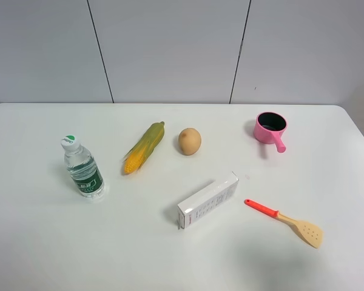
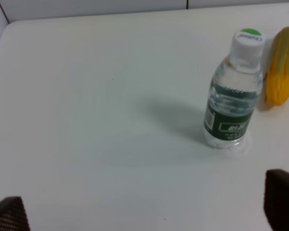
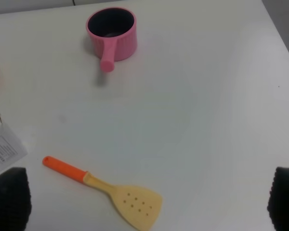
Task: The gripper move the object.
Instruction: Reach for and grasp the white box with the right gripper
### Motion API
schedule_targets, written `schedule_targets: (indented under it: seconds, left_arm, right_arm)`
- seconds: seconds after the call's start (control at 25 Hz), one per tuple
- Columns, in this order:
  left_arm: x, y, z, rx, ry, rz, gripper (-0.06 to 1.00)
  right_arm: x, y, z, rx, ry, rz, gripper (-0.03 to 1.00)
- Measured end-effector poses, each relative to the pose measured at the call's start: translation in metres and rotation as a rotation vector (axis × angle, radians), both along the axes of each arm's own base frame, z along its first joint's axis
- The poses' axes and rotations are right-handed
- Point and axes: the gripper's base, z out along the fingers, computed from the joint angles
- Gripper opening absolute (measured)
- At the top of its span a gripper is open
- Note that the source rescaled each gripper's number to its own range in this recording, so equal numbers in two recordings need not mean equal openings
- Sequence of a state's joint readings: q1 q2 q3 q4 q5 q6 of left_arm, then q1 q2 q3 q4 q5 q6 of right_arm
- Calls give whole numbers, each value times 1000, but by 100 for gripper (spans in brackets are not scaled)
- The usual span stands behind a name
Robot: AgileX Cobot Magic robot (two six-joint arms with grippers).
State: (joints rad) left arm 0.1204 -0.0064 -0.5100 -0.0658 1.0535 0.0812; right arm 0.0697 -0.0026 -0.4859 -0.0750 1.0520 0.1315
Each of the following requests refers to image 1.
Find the white rectangular carton box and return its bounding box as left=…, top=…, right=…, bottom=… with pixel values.
left=177, top=172, right=239, bottom=229

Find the brown potato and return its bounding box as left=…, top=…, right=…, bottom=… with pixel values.
left=178, top=128, right=201, bottom=156

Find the yellow corn cob with husk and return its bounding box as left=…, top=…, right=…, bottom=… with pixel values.
left=123, top=121, right=165, bottom=175

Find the clear water bottle green label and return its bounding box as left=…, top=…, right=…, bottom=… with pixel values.
left=61, top=135, right=104, bottom=199

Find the pink pot with handle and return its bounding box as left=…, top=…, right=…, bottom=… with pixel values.
left=253, top=112, right=287, bottom=153

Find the wooden spatula with red handle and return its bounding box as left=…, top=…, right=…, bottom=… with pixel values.
left=244, top=199, right=323, bottom=249

